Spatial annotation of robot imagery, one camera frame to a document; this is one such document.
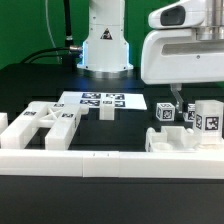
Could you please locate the black thick cable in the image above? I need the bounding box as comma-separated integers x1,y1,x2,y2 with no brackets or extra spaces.
20,45,84,64

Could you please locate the white marker sheet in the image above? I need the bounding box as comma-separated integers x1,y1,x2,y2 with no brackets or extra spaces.
58,91,147,110

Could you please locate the thin grey cable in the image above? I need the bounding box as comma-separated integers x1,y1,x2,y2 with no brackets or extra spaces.
45,0,63,64

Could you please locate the white U-shaped fence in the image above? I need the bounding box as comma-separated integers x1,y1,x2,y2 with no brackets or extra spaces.
0,141,224,180

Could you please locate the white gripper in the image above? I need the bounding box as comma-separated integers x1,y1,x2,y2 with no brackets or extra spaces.
141,0,224,113

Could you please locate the white chair seat part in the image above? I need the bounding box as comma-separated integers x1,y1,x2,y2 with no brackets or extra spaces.
145,126,209,153

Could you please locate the black vertical cable post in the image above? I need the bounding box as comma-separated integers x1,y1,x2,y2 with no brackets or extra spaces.
63,0,74,64

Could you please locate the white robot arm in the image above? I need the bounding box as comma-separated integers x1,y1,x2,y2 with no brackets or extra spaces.
78,0,224,108

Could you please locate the white chair back part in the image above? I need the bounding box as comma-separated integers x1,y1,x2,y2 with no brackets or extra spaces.
0,101,89,151

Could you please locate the white block at left edge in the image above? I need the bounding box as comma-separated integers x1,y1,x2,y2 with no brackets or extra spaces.
0,112,8,134

